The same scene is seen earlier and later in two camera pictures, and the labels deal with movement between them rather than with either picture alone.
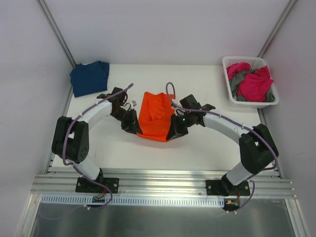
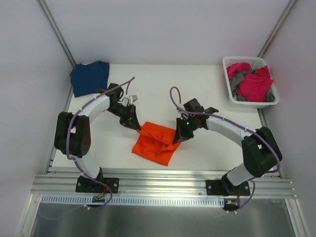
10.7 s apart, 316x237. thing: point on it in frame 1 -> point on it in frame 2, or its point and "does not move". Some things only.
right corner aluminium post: (286, 12) does not move
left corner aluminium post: (56, 31) does not move
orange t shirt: (155, 111) -> (155, 143)
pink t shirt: (252, 86) does not move
